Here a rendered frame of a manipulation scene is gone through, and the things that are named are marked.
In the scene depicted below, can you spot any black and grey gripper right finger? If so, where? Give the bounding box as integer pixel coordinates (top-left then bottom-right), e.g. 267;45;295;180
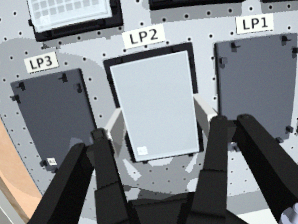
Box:
186;93;298;224

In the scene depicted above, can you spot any grey perforated base plate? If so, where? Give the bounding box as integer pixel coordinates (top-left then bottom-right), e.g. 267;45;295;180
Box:
0;0;298;202

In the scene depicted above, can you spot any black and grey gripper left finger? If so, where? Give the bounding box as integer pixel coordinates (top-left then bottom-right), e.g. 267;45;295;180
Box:
27;108;131;224

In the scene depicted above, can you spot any white button panel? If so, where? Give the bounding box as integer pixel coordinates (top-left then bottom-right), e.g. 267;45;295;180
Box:
227;191;278;224

